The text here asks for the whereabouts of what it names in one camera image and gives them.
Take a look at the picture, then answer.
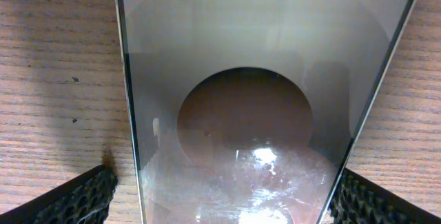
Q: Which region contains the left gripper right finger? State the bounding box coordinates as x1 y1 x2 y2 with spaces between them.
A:
329 169 440 224

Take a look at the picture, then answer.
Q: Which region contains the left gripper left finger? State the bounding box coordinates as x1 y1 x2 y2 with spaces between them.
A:
1 165 118 224

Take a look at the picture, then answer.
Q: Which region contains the Samsung Galaxy smartphone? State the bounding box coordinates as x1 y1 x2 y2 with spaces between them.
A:
116 0 416 223

